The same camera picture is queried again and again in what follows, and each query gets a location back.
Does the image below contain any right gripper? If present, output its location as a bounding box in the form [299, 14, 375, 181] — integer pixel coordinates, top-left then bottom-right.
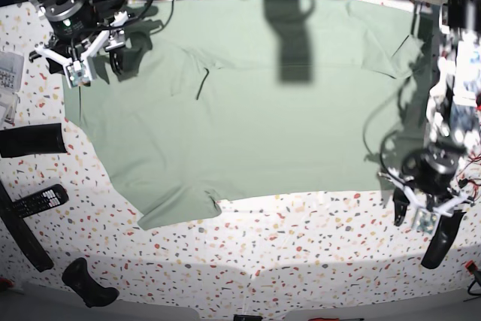
[44, 0, 125, 75]

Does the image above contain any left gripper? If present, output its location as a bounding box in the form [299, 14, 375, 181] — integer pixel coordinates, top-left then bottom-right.
[392, 147, 458, 226]

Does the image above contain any light green T-shirt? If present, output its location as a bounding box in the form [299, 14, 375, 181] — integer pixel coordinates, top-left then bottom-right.
[64, 0, 432, 230]

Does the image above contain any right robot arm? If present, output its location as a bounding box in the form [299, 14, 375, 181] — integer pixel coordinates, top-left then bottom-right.
[28, 0, 130, 85]

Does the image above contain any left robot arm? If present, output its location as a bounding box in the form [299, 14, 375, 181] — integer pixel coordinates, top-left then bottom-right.
[384, 0, 480, 233]

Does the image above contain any black curved shell piece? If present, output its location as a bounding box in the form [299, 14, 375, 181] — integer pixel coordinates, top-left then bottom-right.
[421, 210, 465, 270]

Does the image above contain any black cylinder tube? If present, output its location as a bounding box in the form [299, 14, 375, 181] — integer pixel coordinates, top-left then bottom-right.
[1, 123, 67, 158]

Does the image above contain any black TV remote control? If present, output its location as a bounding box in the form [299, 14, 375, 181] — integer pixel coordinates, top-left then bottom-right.
[12, 184, 69, 218]

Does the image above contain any long black bar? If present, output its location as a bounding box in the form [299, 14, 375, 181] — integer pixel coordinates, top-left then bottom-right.
[1, 184, 54, 272]

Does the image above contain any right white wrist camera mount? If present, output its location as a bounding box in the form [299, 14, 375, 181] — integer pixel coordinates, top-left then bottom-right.
[29, 11, 130, 88]

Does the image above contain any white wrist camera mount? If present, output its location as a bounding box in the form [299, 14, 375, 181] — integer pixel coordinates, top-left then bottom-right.
[378, 168, 474, 235]
[29, 11, 130, 88]

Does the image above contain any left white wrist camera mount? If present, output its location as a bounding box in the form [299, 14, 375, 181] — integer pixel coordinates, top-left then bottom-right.
[378, 168, 474, 235]

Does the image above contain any red and black wire bundle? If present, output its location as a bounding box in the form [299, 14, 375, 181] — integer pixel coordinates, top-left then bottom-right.
[450, 95, 481, 201]

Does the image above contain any black curved handle piece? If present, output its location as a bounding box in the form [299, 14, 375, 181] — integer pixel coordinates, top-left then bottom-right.
[62, 257, 119, 308]

